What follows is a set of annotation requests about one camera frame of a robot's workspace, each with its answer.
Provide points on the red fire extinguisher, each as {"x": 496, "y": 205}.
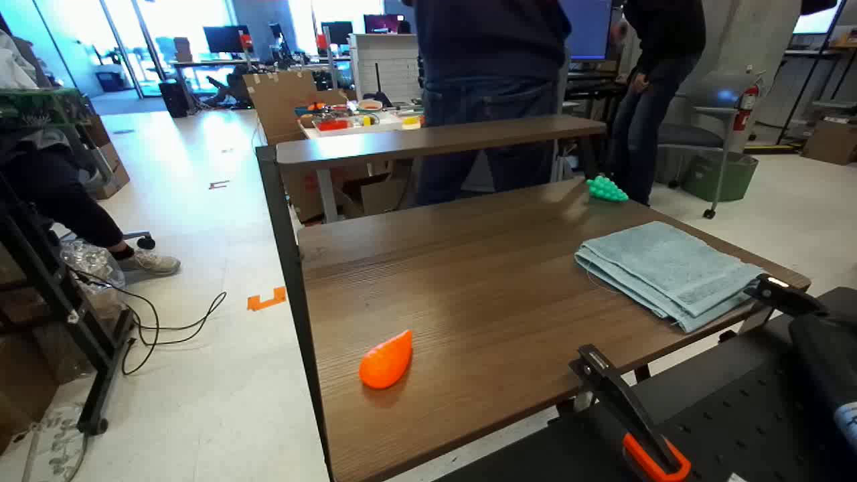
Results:
{"x": 746, "y": 106}

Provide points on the orange floor tape mark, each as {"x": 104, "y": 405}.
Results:
{"x": 267, "y": 300}

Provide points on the light blue towel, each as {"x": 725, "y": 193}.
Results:
{"x": 666, "y": 270}

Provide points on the large blue screen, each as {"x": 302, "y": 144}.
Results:
{"x": 587, "y": 27}

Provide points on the office chair wheel base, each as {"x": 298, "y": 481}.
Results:
{"x": 141, "y": 239}

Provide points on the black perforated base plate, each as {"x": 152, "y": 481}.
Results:
{"x": 740, "y": 420}

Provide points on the upright cardboard sheet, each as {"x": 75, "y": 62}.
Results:
{"x": 283, "y": 104}

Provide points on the green bin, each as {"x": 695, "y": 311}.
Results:
{"x": 725, "y": 179}

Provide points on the cardboard box under side table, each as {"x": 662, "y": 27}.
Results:
{"x": 375, "y": 193}

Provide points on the white tray of colourful toys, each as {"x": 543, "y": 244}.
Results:
{"x": 357, "y": 117}

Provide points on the brown cardboard box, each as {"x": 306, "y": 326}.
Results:
{"x": 832, "y": 144}

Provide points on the orange plastic toy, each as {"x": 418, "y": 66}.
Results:
{"x": 387, "y": 363}

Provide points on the standing person in jeans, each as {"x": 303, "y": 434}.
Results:
{"x": 485, "y": 55}

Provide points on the black metal stand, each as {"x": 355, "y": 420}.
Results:
{"x": 54, "y": 286}

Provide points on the black computer monitor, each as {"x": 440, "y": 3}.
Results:
{"x": 224, "y": 38}

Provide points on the white cabinet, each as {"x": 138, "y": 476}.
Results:
{"x": 383, "y": 69}

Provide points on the seated person black trousers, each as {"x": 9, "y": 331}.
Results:
{"x": 54, "y": 191}

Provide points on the long wooden side table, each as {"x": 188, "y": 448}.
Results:
{"x": 429, "y": 141}

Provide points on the green toy grape bunch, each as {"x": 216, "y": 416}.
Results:
{"x": 606, "y": 188}

